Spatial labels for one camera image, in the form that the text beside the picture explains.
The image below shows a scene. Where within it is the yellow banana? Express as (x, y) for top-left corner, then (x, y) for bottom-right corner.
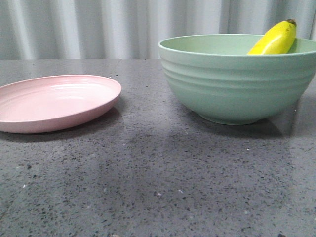
(247, 19), (297, 55)

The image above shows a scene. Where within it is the white curtain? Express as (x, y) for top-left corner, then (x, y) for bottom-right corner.
(0, 0), (316, 60)

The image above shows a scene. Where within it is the green ribbed bowl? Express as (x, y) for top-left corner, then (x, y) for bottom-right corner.
(158, 34), (316, 125)

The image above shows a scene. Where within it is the pink plate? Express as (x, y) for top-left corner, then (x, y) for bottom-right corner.
(0, 75), (122, 134)

